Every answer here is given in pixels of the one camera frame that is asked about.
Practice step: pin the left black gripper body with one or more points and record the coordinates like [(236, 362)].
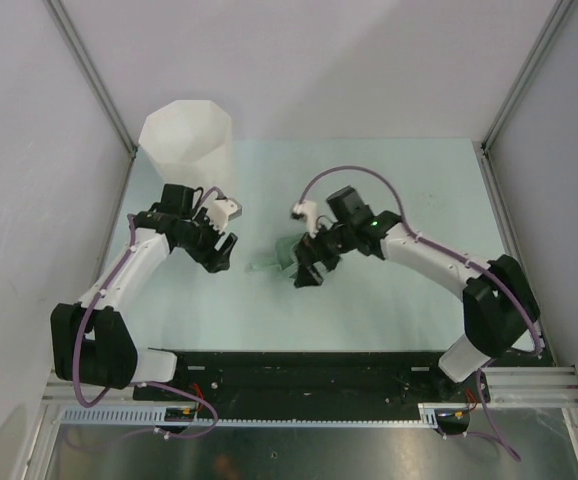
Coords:
[(200, 237)]

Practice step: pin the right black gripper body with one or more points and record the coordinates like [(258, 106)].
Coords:
[(330, 243)]

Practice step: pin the green plastic dustpan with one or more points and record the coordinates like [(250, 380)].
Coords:
[(282, 259)]

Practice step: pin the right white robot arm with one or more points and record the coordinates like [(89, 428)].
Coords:
[(499, 305)]

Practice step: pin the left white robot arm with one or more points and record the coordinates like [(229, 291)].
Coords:
[(91, 343)]

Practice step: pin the white faceted waste bin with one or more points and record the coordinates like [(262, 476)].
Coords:
[(190, 142)]

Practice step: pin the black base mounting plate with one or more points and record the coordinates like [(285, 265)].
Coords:
[(320, 385)]

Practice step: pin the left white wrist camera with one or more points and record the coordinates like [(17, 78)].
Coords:
[(221, 211)]

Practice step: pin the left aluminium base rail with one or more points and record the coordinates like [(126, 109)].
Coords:
[(62, 391)]

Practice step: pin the grey slotted cable duct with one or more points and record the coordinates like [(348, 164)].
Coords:
[(450, 421)]

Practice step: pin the left aluminium frame post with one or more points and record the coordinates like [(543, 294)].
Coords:
[(77, 48)]

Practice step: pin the aluminium frame post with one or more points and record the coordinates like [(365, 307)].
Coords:
[(547, 37), (77, 48)]

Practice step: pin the right aluminium side rail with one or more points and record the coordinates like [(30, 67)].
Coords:
[(543, 383)]

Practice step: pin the right aluminium frame post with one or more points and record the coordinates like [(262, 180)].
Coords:
[(547, 37)]

